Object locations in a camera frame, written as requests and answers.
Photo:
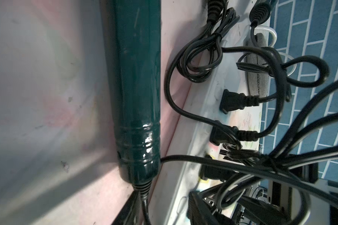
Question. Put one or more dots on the grey oval pad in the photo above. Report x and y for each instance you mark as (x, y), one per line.
(257, 83)

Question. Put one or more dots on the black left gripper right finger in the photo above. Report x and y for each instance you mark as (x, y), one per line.
(199, 213)

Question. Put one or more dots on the dark green boxy hair dryer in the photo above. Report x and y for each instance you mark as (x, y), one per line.
(132, 39)

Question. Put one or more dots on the white multicolour power strip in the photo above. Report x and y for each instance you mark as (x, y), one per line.
(169, 202)

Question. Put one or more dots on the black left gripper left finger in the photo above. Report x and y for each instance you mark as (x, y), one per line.
(129, 214)

